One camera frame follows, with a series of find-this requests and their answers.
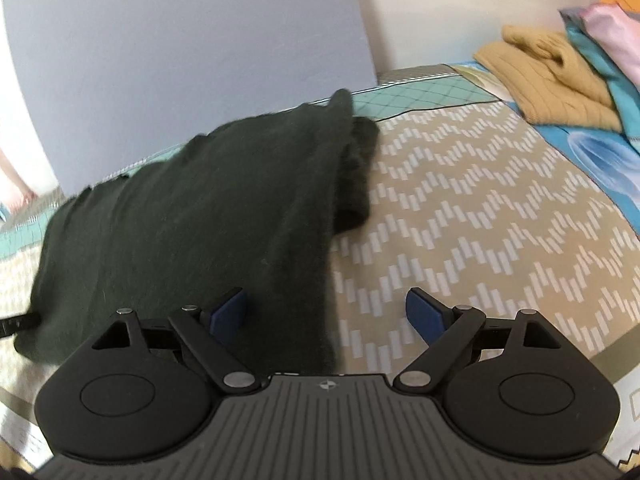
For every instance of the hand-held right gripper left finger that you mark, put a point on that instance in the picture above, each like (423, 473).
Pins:
(229, 316)

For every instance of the beige chevron blanket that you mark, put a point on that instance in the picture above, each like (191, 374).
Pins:
(475, 210)

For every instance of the dark green knit sweater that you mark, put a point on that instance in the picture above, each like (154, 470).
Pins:
(200, 200)

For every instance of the tan knit sweater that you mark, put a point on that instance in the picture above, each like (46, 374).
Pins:
(555, 80)

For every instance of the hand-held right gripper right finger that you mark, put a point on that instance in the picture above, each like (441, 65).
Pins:
(425, 312)

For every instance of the blue grey board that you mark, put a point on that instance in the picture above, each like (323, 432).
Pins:
(175, 60)

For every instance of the pink and teal pillow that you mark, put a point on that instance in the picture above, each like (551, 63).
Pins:
(607, 50)

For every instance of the pink cloth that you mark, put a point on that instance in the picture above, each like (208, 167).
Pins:
(17, 180)

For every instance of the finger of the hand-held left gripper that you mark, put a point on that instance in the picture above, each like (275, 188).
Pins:
(17, 325)

